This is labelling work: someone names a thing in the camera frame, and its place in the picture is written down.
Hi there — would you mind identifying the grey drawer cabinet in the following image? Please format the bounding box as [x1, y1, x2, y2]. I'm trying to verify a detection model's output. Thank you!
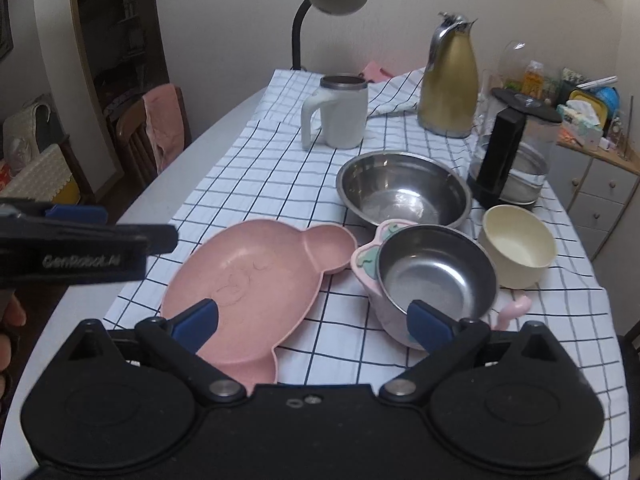
[548, 140, 639, 259]

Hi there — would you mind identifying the gold thermos jug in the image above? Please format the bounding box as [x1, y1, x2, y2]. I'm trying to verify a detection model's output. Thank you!
[418, 12, 478, 139]

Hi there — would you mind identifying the tissue box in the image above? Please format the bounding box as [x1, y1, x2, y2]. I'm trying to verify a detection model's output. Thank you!
[556, 100, 603, 151]

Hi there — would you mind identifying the pink towel on chair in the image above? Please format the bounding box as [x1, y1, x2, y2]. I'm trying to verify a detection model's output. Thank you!
[142, 84, 186, 174]

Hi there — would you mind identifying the pink pot with steel bowl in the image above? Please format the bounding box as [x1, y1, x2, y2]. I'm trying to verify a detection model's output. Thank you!
[350, 219, 499, 350]

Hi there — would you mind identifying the glass electric kettle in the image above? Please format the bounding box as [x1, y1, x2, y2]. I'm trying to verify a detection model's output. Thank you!
[466, 88, 562, 209]

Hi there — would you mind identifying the person's left hand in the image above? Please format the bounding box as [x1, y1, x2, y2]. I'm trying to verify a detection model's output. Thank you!
[0, 290, 26, 417]

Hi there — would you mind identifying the large steel bowl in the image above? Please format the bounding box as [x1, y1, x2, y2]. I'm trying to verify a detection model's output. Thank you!
[335, 151, 472, 229]

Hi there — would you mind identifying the cream bowl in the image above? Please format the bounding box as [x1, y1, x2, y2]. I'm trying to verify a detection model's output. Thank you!
[477, 205, 556, 289]

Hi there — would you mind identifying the orange juice bottle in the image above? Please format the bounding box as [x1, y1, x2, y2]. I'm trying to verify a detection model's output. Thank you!
[521, 60, 544, 100]

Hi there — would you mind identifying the white mug with handle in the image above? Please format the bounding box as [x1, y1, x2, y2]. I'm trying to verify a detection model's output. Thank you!
[300, 74, 369, 151]

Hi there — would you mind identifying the pink bear-shaped plate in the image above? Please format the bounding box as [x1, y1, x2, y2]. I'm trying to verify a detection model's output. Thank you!
[160, 219, 358, 391]

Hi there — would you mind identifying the yellow container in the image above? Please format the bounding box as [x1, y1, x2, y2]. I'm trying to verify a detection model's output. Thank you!
[566, 89, 608, 128]

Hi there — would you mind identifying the wooden chair left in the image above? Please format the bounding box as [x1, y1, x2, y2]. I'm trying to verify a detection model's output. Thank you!
[116, 86, 192, 188]

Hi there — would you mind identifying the blue globe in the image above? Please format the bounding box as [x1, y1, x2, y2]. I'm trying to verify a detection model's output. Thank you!
[597, 87, 620, 117]

